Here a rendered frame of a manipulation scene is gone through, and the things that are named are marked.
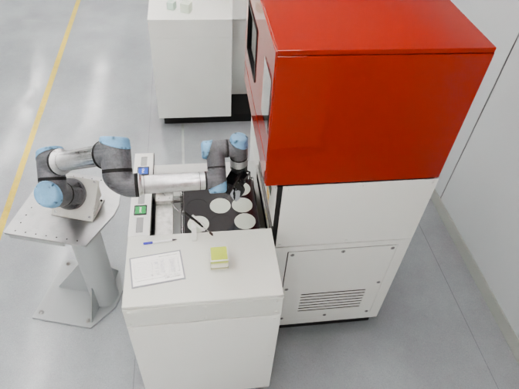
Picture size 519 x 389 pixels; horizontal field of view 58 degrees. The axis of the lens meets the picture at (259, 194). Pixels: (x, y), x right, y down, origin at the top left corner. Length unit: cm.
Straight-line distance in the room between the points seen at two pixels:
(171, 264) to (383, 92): 105
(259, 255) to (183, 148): 214
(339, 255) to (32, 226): 147
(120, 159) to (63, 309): 144
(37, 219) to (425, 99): 179
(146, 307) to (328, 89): 104
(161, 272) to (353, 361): 138
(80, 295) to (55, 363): 42
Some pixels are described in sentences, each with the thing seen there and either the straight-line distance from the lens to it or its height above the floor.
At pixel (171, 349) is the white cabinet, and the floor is 60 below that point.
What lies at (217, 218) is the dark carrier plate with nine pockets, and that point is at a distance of 218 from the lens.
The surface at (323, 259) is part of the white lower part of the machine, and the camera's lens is 232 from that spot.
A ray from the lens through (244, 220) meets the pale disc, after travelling 217.
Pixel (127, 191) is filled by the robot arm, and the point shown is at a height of 123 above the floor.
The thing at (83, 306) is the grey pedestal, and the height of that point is 1.
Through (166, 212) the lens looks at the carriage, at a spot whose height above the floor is 88.
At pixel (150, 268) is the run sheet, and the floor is 97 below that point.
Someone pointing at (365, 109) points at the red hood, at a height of 158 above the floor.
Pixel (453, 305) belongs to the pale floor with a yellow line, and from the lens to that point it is 328.
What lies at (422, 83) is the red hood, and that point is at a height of 169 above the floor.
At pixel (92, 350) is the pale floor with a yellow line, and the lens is 292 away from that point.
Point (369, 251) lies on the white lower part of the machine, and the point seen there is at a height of 74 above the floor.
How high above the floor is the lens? 253
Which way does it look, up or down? 45 degrees down
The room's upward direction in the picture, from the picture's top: 4 degrees clockwise
